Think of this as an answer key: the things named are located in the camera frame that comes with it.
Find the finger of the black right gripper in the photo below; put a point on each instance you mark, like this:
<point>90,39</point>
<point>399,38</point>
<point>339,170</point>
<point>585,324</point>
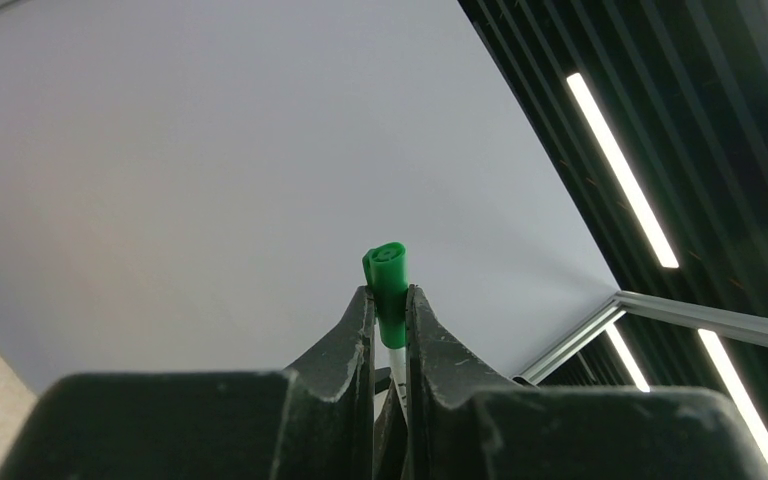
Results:
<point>389,428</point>

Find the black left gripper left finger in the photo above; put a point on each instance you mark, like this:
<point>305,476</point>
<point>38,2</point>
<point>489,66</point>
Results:
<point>310,420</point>

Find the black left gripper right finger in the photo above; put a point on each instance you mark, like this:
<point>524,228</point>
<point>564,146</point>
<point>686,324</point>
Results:
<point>467,421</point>

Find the green whiteboard marker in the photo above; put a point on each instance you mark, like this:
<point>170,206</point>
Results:
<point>398,366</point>

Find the green marker cap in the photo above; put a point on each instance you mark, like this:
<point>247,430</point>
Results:
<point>386,276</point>

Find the ceiling light strip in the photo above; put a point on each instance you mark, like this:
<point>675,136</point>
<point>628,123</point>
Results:
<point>622,171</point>
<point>735,388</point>

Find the aluminium frame post right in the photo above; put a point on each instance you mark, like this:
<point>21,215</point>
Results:
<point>662,325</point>

